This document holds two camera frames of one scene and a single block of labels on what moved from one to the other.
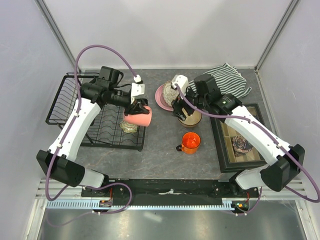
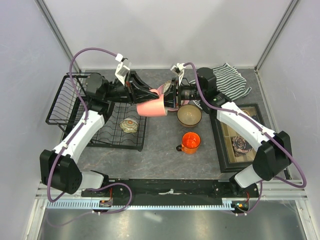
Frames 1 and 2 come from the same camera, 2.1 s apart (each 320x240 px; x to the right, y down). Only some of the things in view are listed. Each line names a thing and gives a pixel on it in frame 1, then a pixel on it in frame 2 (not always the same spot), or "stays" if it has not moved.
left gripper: x=138 y=107 -> x=142 y=96
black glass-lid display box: x=235 y=149 stays
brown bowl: x=192 y=120 stays
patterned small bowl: x=128 y=127 stays
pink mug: x=140 y=119 -> x=154 y=107
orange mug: x=191 y=141 stays
